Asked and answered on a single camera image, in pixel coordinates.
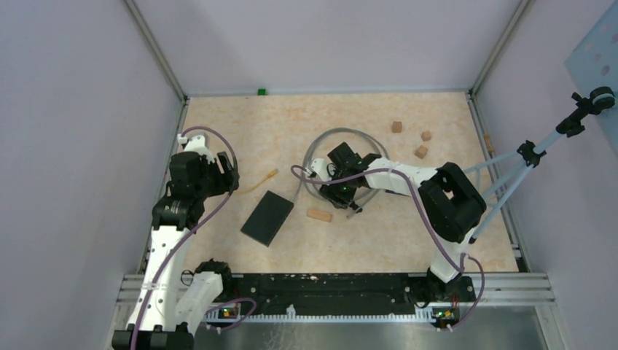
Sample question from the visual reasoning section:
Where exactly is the wooden cube near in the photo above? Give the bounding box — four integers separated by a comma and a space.
415, 145, 429, 159

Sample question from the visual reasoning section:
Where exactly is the wooden cube middle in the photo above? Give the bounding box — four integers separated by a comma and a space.
421, 131, 432, 141

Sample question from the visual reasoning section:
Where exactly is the wooden cube far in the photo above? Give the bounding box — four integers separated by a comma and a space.
391, 121, 403, 133

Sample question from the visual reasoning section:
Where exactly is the yellow ethernet cable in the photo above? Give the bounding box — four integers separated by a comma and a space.
236, 168, 280, 195

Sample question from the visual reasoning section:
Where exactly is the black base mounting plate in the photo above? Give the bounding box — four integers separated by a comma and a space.
217, 273, 477, 316

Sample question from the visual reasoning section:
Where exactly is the grey ethernet cable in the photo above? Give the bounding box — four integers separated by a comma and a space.
291, 127, 390, 219

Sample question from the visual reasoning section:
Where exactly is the light blue perforated panel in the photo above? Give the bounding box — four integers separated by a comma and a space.
563, 2, 618, 155

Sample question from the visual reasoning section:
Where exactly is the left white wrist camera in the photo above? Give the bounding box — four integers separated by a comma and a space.
177, 133, 214, 163

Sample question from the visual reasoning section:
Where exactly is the wooden cube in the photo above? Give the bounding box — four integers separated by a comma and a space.
391, 121, 403, 133
421, 131, 432, 141
415, 145, 429, 159

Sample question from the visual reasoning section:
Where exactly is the wooden cylinder block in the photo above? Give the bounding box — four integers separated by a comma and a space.
306, 209, 332, 222

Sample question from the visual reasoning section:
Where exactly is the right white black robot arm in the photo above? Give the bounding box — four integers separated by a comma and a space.
310, 142, 487, 301

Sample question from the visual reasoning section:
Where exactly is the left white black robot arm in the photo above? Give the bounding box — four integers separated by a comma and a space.
112, 151, 239, 349

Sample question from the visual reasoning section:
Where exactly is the black network switch box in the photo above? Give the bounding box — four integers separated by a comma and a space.
240, 190, 294, 247

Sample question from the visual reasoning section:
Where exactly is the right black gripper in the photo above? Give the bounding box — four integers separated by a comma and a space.
318, 167, 357, 209

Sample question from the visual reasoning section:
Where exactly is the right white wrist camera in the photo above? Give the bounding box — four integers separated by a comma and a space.
310, 158, 332, 182

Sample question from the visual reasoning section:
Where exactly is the light blue tripod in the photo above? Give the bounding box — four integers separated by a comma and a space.
464, 86, 616, 244

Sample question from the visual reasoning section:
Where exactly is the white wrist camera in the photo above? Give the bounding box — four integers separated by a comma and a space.
310, 158, 332, 182
177, 133, 214, 163

